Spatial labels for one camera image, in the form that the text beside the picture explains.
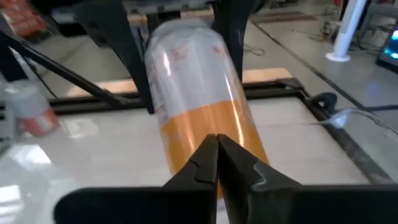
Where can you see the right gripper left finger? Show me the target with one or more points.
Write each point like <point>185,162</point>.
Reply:
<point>155,205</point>

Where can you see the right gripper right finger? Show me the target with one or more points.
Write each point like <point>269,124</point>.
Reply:
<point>280,205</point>

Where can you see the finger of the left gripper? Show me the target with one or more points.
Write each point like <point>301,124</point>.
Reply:
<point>236,28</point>
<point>124,43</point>

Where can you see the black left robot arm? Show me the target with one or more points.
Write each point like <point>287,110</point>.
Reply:
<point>11,67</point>

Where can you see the red soda carton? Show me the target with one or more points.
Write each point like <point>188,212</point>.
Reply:
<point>21,18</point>

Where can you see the wooden table board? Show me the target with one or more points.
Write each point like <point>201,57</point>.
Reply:
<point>264,74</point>

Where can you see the black slanted bar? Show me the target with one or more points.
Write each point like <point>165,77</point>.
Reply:
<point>71,75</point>

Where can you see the black table clamp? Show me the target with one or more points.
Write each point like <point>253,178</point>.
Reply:
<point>325,101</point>

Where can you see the black monitor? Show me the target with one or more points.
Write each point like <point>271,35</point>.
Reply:
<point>390,59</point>

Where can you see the black table frame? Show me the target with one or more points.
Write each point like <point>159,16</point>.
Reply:
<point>273,88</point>

